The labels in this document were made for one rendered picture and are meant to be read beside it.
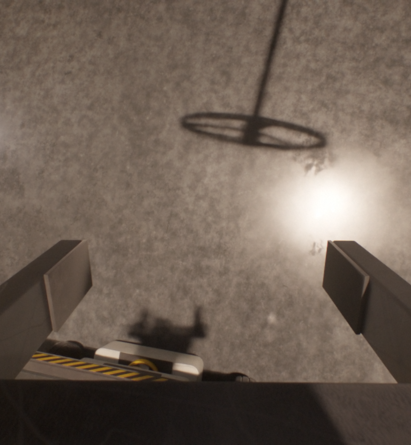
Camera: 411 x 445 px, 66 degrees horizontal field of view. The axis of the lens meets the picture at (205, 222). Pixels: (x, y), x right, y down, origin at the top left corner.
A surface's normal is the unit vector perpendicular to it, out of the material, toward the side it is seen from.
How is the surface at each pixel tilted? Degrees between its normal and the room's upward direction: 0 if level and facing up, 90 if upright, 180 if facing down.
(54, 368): 0
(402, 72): 0
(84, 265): 97
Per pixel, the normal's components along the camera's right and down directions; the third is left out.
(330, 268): -1.00, 0.00
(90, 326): -0.14, -0.12
